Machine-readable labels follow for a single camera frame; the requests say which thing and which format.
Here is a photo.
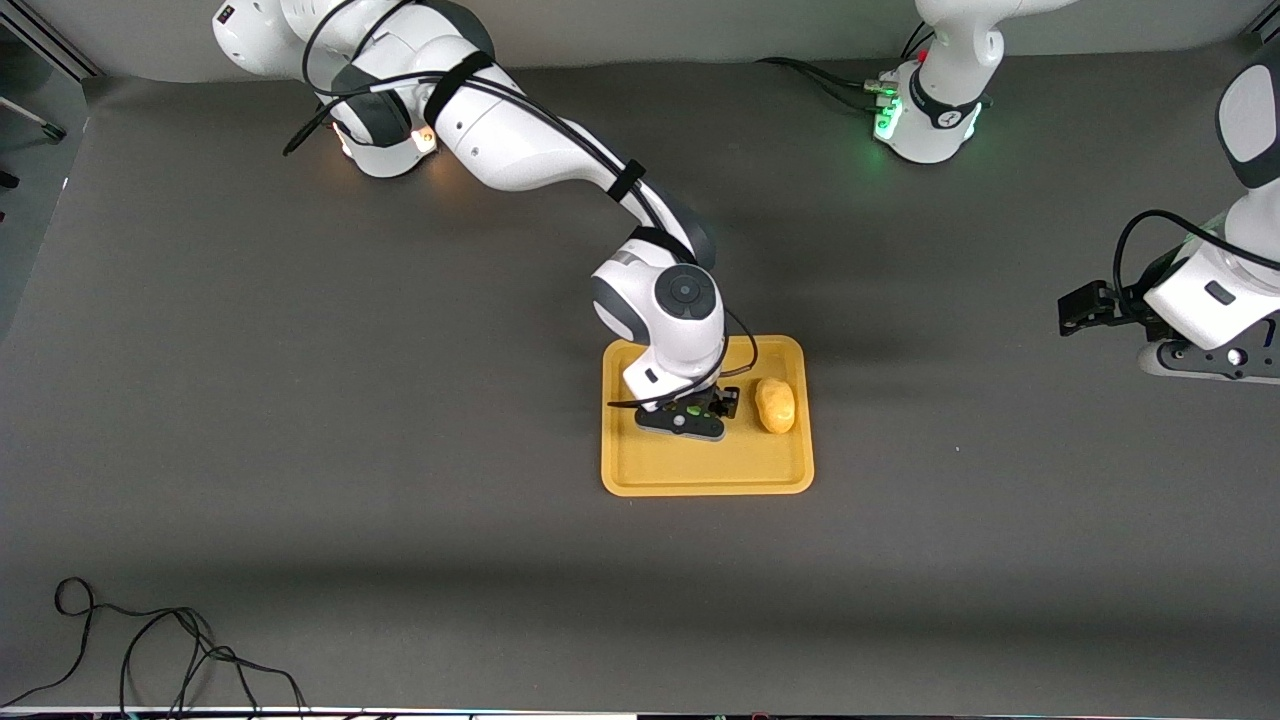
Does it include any yellow plastic tray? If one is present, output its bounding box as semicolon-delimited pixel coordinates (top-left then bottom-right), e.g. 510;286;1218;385
600;335;815;498

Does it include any thin metal rod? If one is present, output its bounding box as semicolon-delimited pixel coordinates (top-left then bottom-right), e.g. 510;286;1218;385
0;95;67;142

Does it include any thin black loose cable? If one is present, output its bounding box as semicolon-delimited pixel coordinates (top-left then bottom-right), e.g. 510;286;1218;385
0;578;307;717

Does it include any black left base cable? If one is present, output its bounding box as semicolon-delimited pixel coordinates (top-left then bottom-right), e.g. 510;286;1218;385
755;20;936;113

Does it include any yellow potato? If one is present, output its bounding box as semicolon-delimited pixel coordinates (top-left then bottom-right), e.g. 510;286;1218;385
754;377;797;435

